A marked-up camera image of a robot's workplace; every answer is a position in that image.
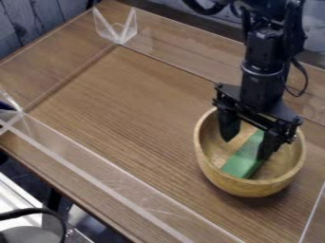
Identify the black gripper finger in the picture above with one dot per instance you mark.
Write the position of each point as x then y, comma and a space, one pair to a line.
229, 124
272, 141

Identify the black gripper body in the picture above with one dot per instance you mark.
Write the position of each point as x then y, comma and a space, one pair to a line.
257, 99

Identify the green rectangular block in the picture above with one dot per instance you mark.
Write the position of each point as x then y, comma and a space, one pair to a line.
244, 163

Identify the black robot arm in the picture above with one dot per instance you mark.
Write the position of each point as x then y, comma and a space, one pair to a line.
275, 38

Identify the brown wooden bowl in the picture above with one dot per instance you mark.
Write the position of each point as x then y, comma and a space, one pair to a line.
276, 173

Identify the clear acrylic front barrier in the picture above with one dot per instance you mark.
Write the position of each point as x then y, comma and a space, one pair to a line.
141, 211

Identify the grey metal base plate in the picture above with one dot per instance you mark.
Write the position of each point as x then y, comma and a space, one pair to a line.
51, 224

